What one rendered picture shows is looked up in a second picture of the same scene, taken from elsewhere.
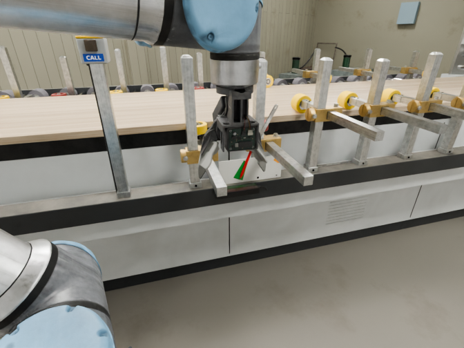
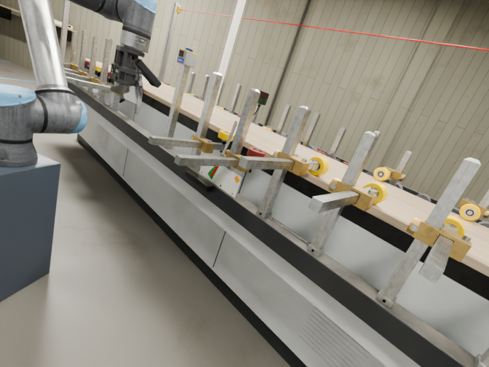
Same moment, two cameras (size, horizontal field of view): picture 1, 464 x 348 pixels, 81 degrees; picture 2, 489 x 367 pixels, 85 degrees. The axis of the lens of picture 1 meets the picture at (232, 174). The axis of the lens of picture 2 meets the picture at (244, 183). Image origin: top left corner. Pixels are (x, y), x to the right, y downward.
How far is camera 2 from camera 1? 1.13 m
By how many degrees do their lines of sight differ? 49
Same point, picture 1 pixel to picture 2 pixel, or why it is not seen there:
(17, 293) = (40, 87)
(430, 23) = not seen: outside the picture
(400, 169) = (359, 304)
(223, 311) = (161, 285)
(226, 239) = (216, 251)
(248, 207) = (211, 211)
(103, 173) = not seen: hidden behind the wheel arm
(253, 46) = (128, 23)
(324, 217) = (300, 325)
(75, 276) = (58, 102)
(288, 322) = (166, 336)
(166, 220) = (172, 179)
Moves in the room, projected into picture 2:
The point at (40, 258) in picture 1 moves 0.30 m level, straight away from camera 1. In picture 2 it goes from (56, 87) to (110, 92)
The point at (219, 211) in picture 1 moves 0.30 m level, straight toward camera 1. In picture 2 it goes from (196, 198) to (135, 196)
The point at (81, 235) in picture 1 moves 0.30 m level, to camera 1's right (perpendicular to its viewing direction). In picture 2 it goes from (145, 158) to (157, 178)
